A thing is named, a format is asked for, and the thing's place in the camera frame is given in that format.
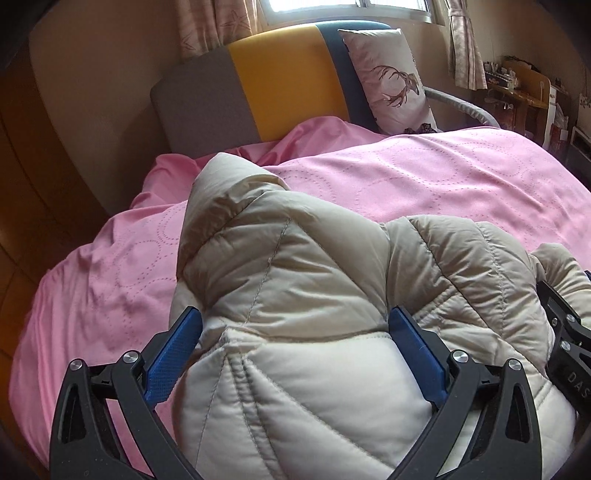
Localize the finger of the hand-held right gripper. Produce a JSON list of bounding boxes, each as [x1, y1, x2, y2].
[[536, 278, 591, 354]]

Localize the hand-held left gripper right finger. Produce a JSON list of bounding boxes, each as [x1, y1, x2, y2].
[[389, 307, 543, 480]]

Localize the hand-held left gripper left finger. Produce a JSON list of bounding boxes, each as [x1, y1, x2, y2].
[[50, 305, 205, 480]]

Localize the beige quilted puffer jacket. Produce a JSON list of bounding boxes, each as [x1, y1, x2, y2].
[[168, 152, 591, 480]]

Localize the pink bed blanket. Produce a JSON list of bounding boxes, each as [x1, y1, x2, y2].
[[7, 115, 591, 480]]

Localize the brown wooden wardrobe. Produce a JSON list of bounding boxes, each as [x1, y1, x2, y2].
[[0, 69, 114, 333]]

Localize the cluttered wooden desk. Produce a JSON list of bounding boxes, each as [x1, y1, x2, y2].
[[484, 58, 552, 141]]

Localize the white deer print pillow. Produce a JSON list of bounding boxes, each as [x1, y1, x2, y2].
[[338, 28, 439, 136]]

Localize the pink patterned curtain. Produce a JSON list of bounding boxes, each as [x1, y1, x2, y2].
[[444, 0, 489, 92], [177, 0, 265, 62]]

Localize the grey yellow blue headboard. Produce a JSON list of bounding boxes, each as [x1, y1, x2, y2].
[[150, 21, 403, 154]]

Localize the window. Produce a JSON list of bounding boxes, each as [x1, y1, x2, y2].
[[259, 0, 435, 23]]

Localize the grey curved chair rail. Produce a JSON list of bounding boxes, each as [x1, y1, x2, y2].
[[422, 85, 502, 130]]

